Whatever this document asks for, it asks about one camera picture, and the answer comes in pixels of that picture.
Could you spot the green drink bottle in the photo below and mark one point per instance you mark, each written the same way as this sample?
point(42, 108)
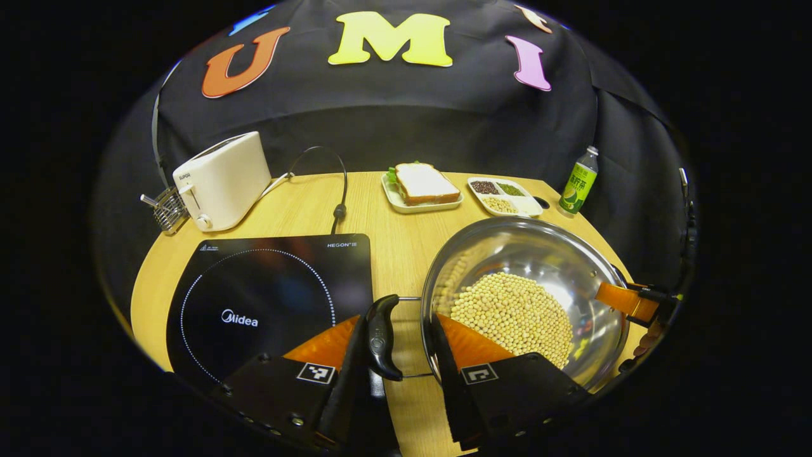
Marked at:
point(577, 187)

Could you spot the stainless steel pot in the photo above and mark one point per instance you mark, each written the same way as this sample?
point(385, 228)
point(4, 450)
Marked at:
point(526, 247)

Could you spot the black table grommet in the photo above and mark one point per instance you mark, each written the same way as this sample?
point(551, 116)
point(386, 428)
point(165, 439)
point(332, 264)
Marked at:
point(541, 203)

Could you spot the white toaster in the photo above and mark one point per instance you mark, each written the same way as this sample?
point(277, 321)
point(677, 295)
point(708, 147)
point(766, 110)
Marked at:
point(225, 181)

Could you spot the black backdrop cloth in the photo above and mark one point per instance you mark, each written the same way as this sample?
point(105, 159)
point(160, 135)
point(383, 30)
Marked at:
point(412, 114)

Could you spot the white bread sandwich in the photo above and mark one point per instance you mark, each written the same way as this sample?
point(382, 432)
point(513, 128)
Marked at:
point(424, 183)

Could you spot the white sandwich plate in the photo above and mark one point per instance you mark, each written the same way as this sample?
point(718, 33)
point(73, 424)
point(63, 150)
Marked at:
point(396, 202)

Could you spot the divided white bean tray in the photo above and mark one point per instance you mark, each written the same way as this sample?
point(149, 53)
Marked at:
point(504, 200)

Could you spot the black induction cooktop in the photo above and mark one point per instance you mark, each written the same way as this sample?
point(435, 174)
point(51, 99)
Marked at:
point(266, 298)

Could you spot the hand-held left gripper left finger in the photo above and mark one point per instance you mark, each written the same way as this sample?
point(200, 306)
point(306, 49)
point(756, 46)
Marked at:
point(346, 393)

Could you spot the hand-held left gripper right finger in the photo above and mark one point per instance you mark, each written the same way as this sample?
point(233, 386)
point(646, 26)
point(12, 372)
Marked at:
point(447, 393)

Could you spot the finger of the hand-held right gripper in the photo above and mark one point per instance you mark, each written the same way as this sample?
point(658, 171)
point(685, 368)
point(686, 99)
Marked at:
point(625, 299)

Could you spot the pile of soybeans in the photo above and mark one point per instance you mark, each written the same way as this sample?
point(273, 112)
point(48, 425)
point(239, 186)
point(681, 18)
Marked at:
point(514, 311)

